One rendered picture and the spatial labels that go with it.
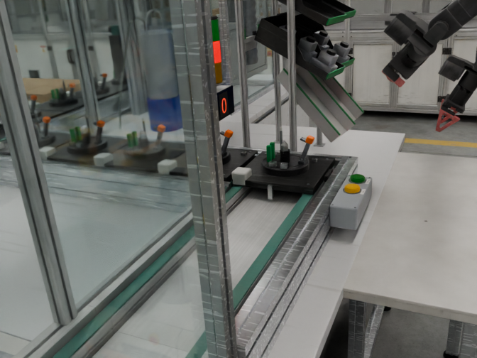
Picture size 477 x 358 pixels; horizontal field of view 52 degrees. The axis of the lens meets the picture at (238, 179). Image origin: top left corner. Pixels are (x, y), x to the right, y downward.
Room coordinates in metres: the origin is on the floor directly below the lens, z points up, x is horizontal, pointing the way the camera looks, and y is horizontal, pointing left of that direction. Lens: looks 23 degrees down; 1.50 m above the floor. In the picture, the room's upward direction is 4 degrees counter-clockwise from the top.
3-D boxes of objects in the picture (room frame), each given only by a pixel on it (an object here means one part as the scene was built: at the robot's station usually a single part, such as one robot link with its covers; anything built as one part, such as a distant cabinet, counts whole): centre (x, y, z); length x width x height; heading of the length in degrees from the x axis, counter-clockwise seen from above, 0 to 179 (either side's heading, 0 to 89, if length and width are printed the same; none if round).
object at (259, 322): (1.02, -0.16, 0.91); 0.89 x 0.06 x 0.11; 154
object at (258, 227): (1.08, 0.01, 0.91); 0.84 x 0.28 x 0.10; 154
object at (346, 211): (1.17, -0.30, 0.93); 0.21 x 0.07 x 0.06; 154
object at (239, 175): (1.29, -0.01, 0.97); 0.05 x 0.05 x 0.04; 64
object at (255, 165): (1.34, -0.14, 0.96); 0.24 x 0.24 x 0.02; 64
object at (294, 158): (1.34, -0.14, 0.98); 0.14 x 0.14 x 0.02
